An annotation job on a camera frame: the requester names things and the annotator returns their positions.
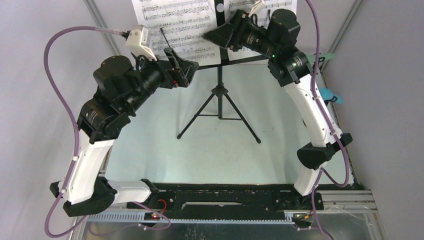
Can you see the blue toy microphone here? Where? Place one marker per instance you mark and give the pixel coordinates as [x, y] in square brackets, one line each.
[329, 97]

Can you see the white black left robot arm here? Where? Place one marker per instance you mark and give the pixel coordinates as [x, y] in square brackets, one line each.
[122, 88]

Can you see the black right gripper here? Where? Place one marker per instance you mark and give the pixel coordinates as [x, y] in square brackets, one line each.
[231, 34]

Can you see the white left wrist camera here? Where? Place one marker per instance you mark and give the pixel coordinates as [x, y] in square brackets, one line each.
[138, 42]

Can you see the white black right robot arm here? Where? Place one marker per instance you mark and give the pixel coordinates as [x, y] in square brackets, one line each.
[294, 73]

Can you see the green toy microphone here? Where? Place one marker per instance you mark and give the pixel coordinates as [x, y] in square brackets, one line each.
[322, 57]

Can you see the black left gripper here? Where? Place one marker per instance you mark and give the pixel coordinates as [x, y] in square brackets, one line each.
[184, 70]

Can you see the sheet music page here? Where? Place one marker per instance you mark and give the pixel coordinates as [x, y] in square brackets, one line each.
[180, 24]
[267, 28]

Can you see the black music stand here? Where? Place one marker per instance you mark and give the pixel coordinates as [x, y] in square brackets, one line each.
[223, 12]

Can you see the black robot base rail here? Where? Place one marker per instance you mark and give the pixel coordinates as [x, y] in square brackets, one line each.
[230, 202]

